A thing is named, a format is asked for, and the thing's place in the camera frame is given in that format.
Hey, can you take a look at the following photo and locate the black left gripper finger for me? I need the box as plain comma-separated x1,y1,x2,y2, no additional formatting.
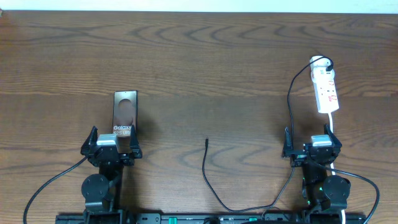
129,125,142,159
80,126,98,157

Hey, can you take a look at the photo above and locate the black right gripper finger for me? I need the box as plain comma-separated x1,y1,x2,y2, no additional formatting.
323,124,342,156
282,127,293,157

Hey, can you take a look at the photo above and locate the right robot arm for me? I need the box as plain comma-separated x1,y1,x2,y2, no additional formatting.
282,124,351,223

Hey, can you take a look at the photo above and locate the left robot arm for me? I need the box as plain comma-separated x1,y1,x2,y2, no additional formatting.
80,126,142,224

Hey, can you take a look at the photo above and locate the white USB charger adapter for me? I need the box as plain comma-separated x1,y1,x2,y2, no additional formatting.
310,55,335,79

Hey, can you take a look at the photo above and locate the white power strip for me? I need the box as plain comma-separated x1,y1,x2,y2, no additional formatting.
311,67,339,114

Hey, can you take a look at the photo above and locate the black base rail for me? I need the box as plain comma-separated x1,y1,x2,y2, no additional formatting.
55,212,368,224

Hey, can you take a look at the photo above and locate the black USB charging cable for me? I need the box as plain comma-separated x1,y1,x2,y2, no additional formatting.
201,56,335,213

